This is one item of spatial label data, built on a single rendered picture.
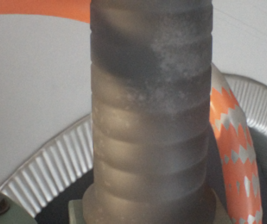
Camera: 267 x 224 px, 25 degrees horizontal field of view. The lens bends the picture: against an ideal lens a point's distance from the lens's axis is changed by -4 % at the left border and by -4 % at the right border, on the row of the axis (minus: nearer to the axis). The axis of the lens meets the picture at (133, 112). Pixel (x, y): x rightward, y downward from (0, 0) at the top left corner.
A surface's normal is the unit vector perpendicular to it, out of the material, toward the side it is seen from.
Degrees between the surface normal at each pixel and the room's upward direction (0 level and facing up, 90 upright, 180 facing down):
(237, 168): 58
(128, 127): 33
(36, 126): 90
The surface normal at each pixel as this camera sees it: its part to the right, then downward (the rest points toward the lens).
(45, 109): 0.69, 0.22
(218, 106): -0.32, -0.08
